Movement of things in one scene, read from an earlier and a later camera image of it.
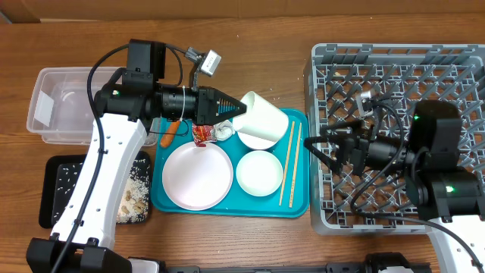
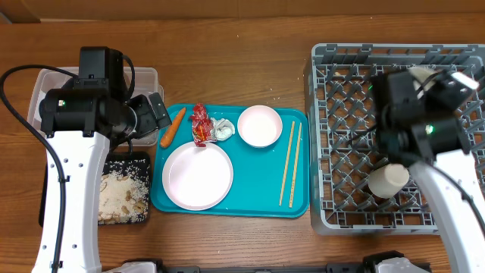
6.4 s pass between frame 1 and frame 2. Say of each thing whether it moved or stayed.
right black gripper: moved
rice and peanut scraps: stayed
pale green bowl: moved
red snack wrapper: stayed
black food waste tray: stayed
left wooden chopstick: stayed
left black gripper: moved
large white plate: stayed
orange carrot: stayed
